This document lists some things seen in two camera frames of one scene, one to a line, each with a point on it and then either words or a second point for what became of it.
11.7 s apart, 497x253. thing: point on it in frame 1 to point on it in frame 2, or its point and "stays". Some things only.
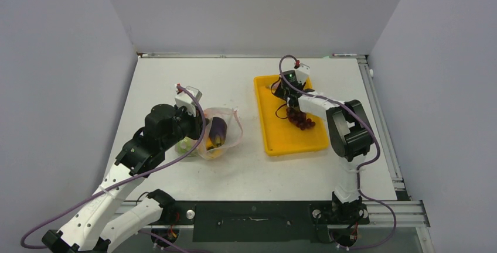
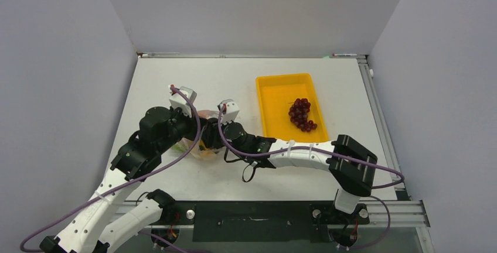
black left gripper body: (186, 125) stays
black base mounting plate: (259, 221) stays
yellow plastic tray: (282, 137) stays
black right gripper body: (281, 92) to (216, 142)
